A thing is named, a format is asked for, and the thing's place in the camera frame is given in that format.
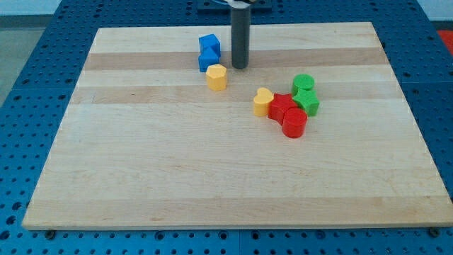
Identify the yellow heart block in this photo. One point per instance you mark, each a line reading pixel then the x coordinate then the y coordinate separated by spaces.
pixel 261 102

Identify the yellow hexagon block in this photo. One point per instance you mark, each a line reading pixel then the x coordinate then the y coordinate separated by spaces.
pixel 216 76

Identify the red star block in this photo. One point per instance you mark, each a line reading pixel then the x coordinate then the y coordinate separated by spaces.
pixel 279 106

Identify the wooden board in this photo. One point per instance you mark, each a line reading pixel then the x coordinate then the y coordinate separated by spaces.
pixel 145 144

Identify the red cylinder block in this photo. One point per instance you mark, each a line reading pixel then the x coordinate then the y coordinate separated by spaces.
pixel 294 122

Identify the blue pentagon block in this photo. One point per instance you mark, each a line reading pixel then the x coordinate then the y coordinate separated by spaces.
pixel 207 58

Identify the blue cube block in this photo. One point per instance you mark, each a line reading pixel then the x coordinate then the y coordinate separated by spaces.
pixel 210 41

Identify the green star block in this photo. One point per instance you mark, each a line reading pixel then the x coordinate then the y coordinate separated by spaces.
pixel 307 100

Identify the green cylinder block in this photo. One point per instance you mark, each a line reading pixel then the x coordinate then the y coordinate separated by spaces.
pixel 302 82

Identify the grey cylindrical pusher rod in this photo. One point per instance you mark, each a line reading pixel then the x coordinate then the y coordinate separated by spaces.
pixel 240 33

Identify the dark blue base plate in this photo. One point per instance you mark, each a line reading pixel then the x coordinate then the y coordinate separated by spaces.
pixel 217 6

